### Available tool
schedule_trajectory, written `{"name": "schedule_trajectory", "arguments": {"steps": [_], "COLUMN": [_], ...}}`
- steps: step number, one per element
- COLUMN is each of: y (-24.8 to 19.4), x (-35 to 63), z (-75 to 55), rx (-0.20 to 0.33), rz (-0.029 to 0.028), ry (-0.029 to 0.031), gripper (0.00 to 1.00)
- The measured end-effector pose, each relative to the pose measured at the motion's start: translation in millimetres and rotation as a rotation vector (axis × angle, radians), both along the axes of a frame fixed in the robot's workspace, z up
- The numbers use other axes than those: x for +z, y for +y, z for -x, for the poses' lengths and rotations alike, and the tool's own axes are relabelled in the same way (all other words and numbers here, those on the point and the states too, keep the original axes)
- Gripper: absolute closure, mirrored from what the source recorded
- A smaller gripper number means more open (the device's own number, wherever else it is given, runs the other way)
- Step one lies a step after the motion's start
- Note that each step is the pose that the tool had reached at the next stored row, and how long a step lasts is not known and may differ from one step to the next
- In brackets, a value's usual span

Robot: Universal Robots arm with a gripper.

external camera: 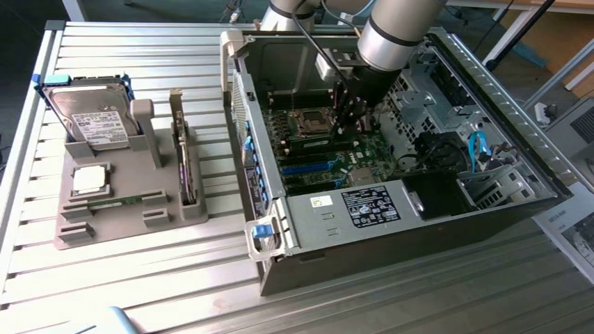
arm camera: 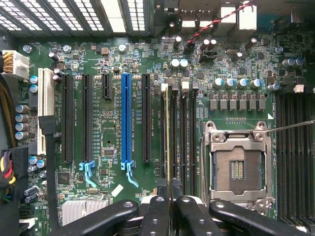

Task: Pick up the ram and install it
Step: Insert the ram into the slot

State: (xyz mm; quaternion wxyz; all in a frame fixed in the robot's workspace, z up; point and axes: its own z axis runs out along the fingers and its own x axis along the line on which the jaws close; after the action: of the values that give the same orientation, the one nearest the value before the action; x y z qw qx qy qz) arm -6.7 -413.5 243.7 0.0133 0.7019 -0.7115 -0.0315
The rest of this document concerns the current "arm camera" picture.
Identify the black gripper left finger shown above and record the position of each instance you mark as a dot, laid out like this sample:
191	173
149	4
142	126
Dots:
155	216

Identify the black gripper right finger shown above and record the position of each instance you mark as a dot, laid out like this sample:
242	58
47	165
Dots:
189	216

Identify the RAM slot with black latch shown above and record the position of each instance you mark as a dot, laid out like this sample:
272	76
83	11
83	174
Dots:
174	123
193	123

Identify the RAM slot with white latch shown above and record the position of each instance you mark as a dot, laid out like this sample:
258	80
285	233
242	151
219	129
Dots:
183	123
162	123

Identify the white blank sticker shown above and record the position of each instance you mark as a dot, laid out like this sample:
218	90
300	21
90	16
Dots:
117	190

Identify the light blue slot clip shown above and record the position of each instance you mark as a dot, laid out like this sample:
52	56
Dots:
88	172
130	172

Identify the silver CPU socket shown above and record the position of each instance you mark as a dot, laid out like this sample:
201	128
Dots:
237	169

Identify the silver finned heat sink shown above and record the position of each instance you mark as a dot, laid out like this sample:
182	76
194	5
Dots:
83	211

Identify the black square chip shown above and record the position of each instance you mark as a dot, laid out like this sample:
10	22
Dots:
64	178

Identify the black long expansion slot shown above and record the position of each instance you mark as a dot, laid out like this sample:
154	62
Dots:
87	118
146	118
67	118

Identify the green PC motherboard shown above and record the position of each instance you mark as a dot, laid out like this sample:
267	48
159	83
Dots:
108	127

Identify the blue long expansion slot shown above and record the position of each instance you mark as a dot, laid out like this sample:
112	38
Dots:
126	118

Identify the white short connector slot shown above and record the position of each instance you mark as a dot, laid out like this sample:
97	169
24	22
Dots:
41	145

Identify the silver cylinder capacitor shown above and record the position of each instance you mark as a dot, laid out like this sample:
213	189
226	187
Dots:
242	83
255	83
217	83
273	87
22	118
22	109
229	83
22	126
22	135

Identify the thin metal locking lever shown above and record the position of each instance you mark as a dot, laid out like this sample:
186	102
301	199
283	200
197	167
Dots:
292	127

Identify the black short expansion slot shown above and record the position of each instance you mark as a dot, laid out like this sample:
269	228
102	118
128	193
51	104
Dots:
107	86

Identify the black power connector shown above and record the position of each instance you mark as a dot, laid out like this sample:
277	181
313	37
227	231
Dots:
19	162

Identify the white long PCI slot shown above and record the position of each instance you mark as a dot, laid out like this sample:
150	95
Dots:
45	93

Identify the silver rear port block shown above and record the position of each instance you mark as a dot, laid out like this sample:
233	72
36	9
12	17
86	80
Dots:
226	20
246	20

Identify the white power connector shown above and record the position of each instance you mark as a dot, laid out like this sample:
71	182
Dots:
21	65

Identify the dark metal PC case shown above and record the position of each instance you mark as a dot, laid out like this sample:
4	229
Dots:
9	41

